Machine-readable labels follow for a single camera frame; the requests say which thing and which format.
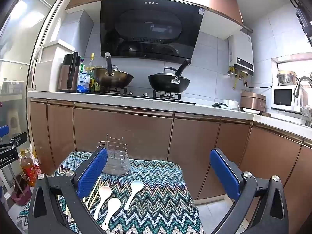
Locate wire utensil holder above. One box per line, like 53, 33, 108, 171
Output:
98, 134, 131, 176

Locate bronze wok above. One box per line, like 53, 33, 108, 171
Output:
91, 53, 134, 88

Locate large cooking oil bottle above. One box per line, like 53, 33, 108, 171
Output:
19, 149, 37, 188

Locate white ceramic spoon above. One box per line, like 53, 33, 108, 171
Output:
93, 186, 113, 221
124, 180, 144, 211
101, 197, 121, 231

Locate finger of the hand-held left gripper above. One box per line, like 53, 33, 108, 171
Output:
0, 125, 28, 152

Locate brown rice cooker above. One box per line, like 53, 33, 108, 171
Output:
239, 92, 267, 114

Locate white microwave oven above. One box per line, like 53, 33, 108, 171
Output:
271, 86, 304, 114

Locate brown kitchen base cabinets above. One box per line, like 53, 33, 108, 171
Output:
29, 97, 312, 234

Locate maroon bucket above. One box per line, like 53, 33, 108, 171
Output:
10, 174, 32, 206

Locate zigzag knitted cloth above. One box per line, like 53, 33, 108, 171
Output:
17, 151, 205, 234

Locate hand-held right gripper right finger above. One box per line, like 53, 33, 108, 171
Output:
209, 147, 290, 234

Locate black wall rack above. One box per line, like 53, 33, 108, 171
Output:
280, 0, 312, 44

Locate blue salt bag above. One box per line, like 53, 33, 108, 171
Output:
77, 73, 90, 93

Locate white bowl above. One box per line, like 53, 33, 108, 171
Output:
223, 99, 239, 110

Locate white countertop appliance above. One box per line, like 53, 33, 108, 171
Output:
34, 39, 75, 92

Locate yellow gas valve pipes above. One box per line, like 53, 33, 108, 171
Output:
228, 66, 249, 88

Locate black range hood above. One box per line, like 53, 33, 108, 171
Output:
100, 0, 204, 64

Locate black power cable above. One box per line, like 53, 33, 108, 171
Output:
245, 81, 272, 89

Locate brown electric kettle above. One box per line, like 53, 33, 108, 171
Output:
58, 52, 81, 93

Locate black wok lid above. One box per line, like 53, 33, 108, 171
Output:
152, 67, 177, 77

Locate black gas stove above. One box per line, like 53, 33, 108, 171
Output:
99, 88, 197, 105

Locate glass sliding door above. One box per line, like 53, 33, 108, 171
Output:
0, 0, 66, 200

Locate window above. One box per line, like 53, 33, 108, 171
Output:
277, 60, 312, 87

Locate black wok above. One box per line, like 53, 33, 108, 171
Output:
148, 59, 192, 93

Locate plastic stool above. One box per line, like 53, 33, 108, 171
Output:
6, 110, 21, 132

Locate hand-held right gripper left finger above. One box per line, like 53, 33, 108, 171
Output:
29, 147, 109, 234

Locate white water heater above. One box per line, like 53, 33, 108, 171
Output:
228, 30, 254, 76

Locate metal kitchen faucet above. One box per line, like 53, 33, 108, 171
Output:
293, 76, 312, 98

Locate clear bottle with yellow cap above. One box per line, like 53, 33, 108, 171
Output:
88, 53, 96, 78

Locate dark oil bottle yellow label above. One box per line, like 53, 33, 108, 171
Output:
91, 77, 101, 93

